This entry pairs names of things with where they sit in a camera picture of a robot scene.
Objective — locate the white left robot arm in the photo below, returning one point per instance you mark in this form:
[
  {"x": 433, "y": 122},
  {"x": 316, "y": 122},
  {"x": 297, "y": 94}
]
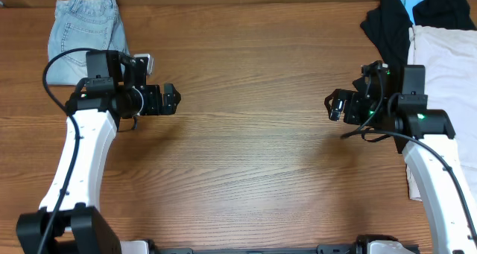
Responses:
[{"x": 68, "y": 219}]

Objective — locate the black garment pile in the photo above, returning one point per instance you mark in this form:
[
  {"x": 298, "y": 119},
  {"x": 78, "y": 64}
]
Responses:
[{"x": 387, "y": 27}]

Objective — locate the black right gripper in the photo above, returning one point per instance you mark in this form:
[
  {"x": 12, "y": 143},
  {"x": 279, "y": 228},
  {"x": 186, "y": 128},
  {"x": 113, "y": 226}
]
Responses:
[{"x": 355, "y": 102}]

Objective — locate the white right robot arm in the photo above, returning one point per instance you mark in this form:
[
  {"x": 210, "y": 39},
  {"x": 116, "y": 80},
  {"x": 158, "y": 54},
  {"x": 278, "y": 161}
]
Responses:
[{"x": 390, "y": 105}]

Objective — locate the folded light blue jeans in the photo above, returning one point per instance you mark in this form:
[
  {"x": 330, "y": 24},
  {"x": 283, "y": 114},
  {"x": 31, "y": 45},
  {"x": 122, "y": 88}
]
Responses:
[{"x": 93, "y": 24}]

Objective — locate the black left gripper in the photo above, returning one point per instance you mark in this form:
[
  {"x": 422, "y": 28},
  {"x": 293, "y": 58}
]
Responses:
[{"x": 159, "y": 98}]

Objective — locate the beige cotton shorts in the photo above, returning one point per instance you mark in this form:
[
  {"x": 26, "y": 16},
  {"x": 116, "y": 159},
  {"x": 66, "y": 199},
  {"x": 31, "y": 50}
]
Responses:
[{"x": 449, "y": 57}]

